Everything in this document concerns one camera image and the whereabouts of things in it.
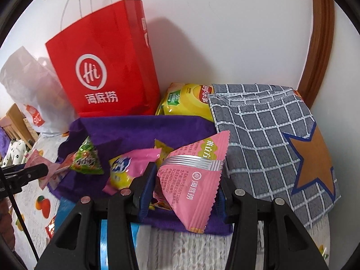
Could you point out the purple cloth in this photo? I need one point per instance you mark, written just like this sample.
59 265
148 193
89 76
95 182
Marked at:
2 140

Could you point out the small red snack packet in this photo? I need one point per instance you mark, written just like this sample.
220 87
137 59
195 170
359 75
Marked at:
50 227

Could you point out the yellow and red snack packet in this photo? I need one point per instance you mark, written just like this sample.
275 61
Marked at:
163 149

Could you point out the red paper bag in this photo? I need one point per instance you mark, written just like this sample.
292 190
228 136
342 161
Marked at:
112 62

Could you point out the large pink triangular snack packet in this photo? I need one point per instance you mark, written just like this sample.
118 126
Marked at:
194 188

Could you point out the green triangular snack packet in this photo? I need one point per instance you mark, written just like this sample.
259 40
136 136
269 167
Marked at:
87 157

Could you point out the pink and yellow snack packet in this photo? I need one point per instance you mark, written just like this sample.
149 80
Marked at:
126 171

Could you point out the blue tissue pack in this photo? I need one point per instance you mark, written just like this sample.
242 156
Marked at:
63 211

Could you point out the yellow chips bag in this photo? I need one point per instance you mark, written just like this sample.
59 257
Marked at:
185 102

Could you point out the fruit print tablecloth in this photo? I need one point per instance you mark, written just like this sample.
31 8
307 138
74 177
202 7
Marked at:
28 202

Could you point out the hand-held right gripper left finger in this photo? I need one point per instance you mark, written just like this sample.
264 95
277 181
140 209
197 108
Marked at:
149 187

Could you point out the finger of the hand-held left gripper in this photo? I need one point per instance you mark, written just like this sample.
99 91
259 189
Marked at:
33 171

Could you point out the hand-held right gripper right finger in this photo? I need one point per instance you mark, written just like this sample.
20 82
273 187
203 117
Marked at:
222 202

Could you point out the white and pink snack packet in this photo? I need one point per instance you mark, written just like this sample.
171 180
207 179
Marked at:
52 178

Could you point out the floral white pillow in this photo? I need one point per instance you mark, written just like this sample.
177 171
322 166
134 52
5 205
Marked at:
14 152

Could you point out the small pink snack packet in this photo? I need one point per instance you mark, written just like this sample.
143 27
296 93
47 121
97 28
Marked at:
35 159

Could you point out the white plastic shopping bag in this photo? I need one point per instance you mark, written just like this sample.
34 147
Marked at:
31 90

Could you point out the purple towel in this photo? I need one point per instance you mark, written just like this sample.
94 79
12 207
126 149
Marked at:
140 132

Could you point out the grey checked cloth with star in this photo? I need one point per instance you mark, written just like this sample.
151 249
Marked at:
267 146

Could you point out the pink strawberry snack packet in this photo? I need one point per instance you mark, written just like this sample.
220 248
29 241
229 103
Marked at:
66 163

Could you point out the wooden bed headboard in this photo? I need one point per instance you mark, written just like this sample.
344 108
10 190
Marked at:
17 121

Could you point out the brown wooden door frame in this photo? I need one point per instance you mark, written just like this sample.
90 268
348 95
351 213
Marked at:
317 47

